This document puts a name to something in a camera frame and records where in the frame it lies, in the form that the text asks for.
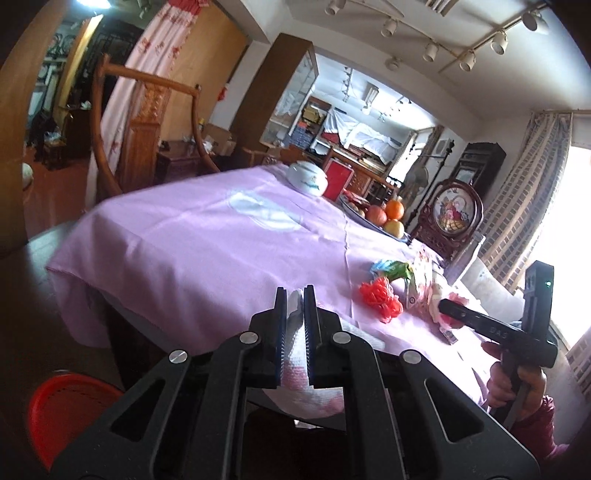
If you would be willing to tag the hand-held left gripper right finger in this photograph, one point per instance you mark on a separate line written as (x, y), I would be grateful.
(310, 341)

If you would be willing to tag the ceiling track spotlights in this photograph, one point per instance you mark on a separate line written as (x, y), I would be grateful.
(466, 60)

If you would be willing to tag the carved wooden chair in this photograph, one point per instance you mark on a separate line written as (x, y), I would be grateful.
(147, 120)

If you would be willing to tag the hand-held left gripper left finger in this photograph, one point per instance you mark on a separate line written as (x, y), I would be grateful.
(280, 341)

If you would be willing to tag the standing fan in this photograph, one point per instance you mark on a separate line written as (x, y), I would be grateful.
(415, 180)

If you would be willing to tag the blue green wrapper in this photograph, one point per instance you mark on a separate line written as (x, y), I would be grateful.
(390, 269)

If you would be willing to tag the white cloth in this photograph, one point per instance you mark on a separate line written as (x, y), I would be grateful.
(494, 290)

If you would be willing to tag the fruit plate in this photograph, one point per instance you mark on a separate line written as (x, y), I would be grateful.
(353, 210)

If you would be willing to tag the purple tablecloth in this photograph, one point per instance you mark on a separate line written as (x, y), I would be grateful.
(207, 258)

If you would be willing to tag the plaid curtain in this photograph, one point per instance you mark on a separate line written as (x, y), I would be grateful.
(526, 198)

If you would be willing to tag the cardboard box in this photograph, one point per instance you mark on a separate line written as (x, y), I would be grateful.
(220, 138)

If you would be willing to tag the yellow apple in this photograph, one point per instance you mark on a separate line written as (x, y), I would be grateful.
(393, 228)

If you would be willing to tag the glass display cabinet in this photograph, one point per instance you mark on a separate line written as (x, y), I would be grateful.
(291, 92)

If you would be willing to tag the white ceramic lidded bowl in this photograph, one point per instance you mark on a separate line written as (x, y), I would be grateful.
(307, 180)

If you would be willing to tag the red box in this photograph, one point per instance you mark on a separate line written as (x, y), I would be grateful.
(338, 180)

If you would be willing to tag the orange fruit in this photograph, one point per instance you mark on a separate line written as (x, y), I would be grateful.
(395, 209)

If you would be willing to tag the white sheet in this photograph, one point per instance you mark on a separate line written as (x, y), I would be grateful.
(364, 136)

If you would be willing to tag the white floral paper towel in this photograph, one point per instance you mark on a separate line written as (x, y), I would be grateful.
(295, 369)

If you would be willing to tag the pink floral curtain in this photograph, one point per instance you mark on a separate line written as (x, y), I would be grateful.
(138, 92)

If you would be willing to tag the round floral embroidery screen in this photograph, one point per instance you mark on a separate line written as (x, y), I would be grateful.
(455, 214)

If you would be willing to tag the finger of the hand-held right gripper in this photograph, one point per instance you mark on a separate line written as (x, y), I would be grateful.
(457, 314)

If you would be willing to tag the red plastic basket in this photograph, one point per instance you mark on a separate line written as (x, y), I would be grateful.
(69, 415)

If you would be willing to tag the person's right forearm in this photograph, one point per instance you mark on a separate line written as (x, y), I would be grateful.
(540, 431)

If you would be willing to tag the person's right hand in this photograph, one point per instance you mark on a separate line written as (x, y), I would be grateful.
(497, 387)

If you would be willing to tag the red-orange fruit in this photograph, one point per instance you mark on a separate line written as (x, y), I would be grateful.
(376, 215)

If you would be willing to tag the dark wooden cabinet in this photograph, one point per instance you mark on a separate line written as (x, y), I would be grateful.
(480, 170)

